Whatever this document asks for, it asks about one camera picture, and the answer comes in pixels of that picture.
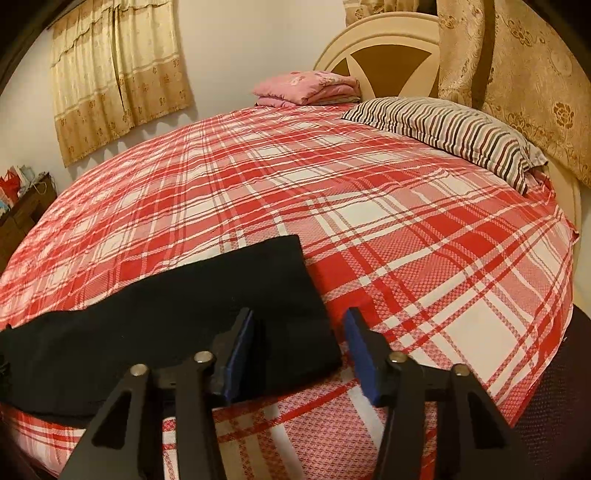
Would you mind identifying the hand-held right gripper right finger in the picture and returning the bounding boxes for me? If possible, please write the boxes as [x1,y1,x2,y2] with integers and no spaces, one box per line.
[344,307,532,480]

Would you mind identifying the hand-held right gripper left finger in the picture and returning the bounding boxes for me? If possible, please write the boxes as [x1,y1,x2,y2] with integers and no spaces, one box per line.
[58,307,257,480]

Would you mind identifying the black pants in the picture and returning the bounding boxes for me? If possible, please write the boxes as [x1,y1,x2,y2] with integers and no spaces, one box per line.
[0,234,345,418]

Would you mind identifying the red plaid bedsheet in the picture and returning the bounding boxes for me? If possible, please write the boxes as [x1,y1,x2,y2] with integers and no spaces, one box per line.
[0,104,580,480]

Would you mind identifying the dark mesh cloth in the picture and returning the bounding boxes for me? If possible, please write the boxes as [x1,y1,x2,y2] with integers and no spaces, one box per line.
[508,302,591,480]

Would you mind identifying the striped pillow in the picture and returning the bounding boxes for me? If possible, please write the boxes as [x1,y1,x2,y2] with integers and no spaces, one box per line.
[342,96,549,195]

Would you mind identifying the brown wooden desk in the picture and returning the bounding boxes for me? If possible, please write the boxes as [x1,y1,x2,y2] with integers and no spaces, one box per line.
[0,173,58,273]

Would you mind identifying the folded pink blanket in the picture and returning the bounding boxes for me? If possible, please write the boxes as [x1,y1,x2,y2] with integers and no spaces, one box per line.
[254,71,362,109]

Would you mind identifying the red gift bag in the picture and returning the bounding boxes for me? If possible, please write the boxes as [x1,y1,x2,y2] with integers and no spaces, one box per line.
[0,168,21,206]

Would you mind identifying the cream wooden headboard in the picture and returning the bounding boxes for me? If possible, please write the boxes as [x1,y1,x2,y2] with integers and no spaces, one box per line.
[314,11,583,236]

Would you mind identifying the beige patterned window curtain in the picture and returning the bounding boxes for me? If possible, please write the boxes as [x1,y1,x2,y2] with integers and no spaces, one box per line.
[48,0,195,168]

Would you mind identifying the large beige floral curtain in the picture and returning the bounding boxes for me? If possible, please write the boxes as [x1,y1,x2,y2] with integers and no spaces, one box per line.
[344,0,591,188]

